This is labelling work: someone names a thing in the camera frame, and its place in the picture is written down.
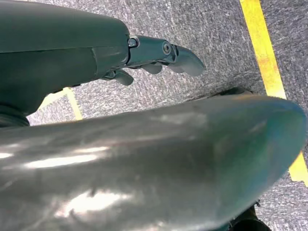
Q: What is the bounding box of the yellow floor tape square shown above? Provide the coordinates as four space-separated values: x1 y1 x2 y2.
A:
38 0 308 187

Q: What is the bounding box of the silver robot leg shell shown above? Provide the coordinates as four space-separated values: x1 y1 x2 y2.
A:
0 94 308 231

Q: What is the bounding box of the black robot foot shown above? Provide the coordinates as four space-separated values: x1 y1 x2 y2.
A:
227 204 273 231

